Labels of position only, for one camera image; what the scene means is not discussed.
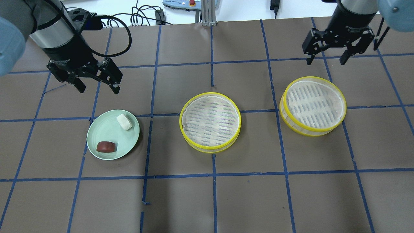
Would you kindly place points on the brown steamed bun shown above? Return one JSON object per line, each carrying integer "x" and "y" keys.
{"x": 106, "y": 146}

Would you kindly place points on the black power adapter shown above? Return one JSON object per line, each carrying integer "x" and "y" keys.
{"x": 275, "y": 6}

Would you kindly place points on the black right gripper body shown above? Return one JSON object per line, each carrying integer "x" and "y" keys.
{"x": 345, "y": 21}

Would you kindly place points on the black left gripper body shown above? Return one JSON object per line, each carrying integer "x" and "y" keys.
{"x": 70, "y": 55}

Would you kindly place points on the aluminium frame post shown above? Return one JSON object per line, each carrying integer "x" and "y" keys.
{"x": 208, "y": 12}

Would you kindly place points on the mint green plate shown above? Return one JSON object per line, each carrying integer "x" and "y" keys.
{"x": 107, "y": 128}

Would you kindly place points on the yellow steamer basket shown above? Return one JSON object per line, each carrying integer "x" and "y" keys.
{"x": 312, "y": 106}
{"x": 210, "y": 122}

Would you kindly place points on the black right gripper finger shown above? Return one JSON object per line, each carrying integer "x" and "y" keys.
{"x": 310, "y": 58}
{"x": 345, "y": 56}

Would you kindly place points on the white steamed bun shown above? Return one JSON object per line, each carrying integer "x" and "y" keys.
{"x": 124, "y": 122}

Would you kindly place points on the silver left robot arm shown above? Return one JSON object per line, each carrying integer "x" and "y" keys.
{"x": 57, "y": 31}

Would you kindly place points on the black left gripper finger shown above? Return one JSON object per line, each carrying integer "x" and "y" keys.
{"x": 114, "y": 82}
{"x": 78, "y": 84}

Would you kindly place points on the blue teach pendant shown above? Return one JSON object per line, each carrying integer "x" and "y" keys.
{"x": 188, "y": 5}

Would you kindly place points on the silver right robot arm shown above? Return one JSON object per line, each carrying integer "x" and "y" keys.
{"x": 397, "y": 14}

